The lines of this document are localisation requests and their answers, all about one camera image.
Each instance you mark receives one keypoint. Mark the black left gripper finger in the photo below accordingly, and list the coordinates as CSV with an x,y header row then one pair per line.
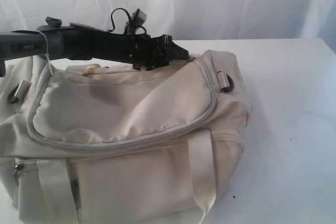
x,y
178,53

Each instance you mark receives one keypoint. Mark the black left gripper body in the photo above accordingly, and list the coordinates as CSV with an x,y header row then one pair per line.
x,y
138,50

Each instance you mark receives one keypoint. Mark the cream duffel bag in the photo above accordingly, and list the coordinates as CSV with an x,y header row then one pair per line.
x,y
93,144

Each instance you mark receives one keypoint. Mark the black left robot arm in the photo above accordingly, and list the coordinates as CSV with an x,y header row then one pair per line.
x,y
81,42

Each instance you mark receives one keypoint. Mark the white backdrop curtain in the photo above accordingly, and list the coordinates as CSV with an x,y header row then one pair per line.
x,y
186,19

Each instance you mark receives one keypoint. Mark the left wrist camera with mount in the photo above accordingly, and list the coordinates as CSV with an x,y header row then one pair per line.
x,y
135,22

